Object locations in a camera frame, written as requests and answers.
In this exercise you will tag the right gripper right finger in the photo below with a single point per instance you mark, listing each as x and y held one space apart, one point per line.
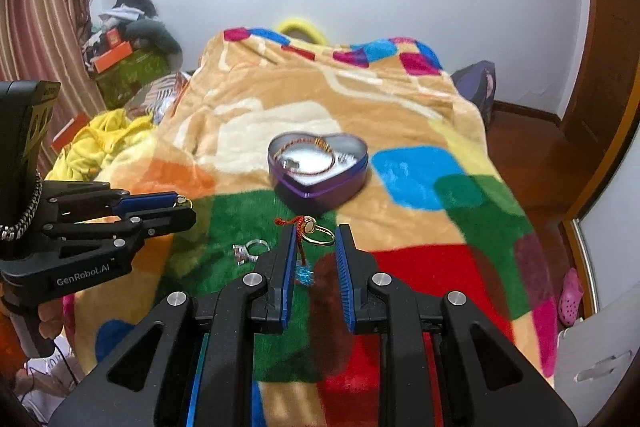
442 361

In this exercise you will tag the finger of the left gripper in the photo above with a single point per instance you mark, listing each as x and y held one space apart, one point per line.
72 256
83 201

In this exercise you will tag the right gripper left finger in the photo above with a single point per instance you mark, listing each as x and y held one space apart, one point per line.
189 362

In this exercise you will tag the blue beaded red-cord charm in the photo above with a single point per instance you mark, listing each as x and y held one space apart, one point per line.
304 274

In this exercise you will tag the left hand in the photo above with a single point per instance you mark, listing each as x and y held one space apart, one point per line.
51 318

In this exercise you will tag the yellow cloth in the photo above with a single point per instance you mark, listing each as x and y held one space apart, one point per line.
95 146

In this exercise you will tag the green box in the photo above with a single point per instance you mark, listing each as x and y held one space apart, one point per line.
123 80

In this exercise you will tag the orange box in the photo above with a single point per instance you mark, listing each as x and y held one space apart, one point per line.
112 57

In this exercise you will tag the striped red curtain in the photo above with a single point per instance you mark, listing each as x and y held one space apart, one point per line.
42 40

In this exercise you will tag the pink croc shoe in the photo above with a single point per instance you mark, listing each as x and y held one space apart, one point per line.
570 298

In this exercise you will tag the dark clothes pile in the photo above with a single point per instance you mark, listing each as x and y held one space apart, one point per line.
137 21

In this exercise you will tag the colourful plush blanket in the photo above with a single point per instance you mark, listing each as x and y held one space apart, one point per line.
433 209

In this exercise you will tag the white wardrobe sliding door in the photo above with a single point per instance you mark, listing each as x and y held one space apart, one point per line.
598 371

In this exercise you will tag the purple heart-shaped tin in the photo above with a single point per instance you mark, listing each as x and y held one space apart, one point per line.
315 166

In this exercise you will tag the brown wooden door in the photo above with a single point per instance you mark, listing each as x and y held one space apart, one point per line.
602 113

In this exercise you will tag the yellow pillow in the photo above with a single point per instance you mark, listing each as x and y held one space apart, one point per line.
296 26

